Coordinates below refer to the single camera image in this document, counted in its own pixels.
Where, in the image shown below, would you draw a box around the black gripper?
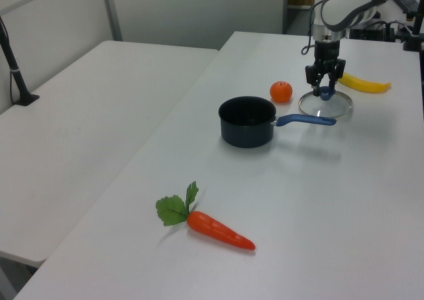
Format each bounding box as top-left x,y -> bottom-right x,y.
305,40 -> 346,97

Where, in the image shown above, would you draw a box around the glass pot lid blue knob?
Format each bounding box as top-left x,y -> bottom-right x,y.
298,86 -> 353,119

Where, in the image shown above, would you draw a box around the yellow toy banana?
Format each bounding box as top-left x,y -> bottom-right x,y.
337,72 -> 392,95

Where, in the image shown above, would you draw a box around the orange toy tangerine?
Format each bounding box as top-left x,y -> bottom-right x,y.
269,80 -> 294,105

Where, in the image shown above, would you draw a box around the black equipment box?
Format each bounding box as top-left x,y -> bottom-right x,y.
348,21 -> 403,43

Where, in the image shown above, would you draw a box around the black keyboard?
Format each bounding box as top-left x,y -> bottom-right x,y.
393,0 -> 420,15

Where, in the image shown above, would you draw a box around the orange toy carrot green leaves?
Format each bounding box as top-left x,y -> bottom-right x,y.
155,180 -> 256,252

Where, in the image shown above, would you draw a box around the white adjacent table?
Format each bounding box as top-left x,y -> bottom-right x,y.
0,40 -> 220,269

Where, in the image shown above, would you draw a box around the black pole stand with base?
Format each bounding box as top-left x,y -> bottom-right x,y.
0,15 -> 40,107

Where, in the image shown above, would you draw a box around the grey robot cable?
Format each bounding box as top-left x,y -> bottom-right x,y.
301,0 -> 323,56

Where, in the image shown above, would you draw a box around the black camera stand post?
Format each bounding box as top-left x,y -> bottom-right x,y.
402,0 -> 424,52

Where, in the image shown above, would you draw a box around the dark blue saucepan blue handle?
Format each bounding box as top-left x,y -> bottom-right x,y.
218,96 -> 337,149

